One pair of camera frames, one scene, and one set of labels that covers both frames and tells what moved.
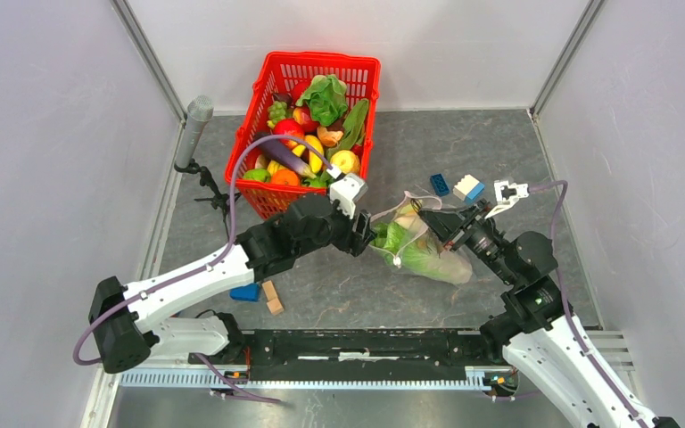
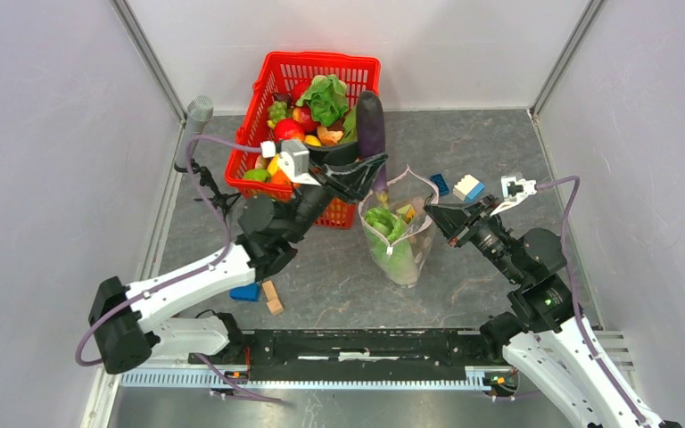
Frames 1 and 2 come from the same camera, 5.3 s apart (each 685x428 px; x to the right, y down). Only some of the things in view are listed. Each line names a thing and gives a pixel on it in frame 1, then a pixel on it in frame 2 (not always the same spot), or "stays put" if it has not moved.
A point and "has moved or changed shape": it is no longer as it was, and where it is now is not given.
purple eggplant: (279, 150) has moved or changed shape
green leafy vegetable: (326, 99) stays put
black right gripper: (446, 223) stays put
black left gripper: (355, 242) → (352, 179)
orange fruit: (284, 176) stays put
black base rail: (353, 347) stays put
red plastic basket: (281, 74) stays put
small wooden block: (275, 307) stays put
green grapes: (276, 111) stays put
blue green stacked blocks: (250, 292) stays put
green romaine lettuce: (404, 250) has moved or changed shape
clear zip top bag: (401, 239) has moved or changed shape
